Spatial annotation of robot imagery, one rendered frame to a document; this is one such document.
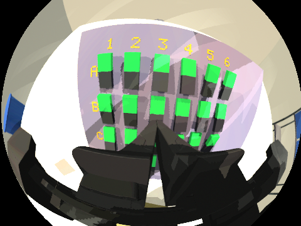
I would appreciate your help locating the pale lilac switch panel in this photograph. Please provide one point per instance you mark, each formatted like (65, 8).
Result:
(129, 74)

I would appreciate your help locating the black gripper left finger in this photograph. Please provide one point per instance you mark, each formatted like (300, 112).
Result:
(132, 163)

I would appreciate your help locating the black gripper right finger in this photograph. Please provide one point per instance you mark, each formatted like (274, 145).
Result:
(179, 162)

